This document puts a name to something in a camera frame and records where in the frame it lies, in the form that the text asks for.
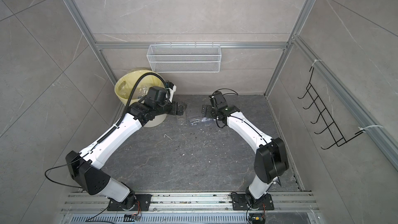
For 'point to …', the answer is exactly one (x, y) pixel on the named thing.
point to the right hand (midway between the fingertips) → (209, 110)
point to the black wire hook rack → (335, 132)
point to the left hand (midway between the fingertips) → (178, 100)
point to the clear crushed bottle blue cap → (197, 121)
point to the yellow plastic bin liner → (125, 83)
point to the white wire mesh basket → (188, 57)
